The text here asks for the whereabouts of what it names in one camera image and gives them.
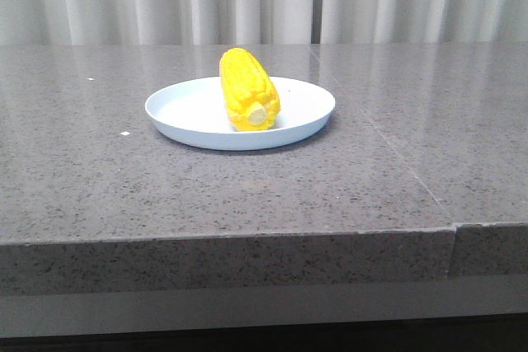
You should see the white curtain left panel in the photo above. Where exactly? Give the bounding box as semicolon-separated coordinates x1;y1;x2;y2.
1;0;320;45

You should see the yellow plastic corn cob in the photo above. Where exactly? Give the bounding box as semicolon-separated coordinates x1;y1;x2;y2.
219;48;281;131

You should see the light blue round plate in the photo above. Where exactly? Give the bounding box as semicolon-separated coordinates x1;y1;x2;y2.
145;77;336;151

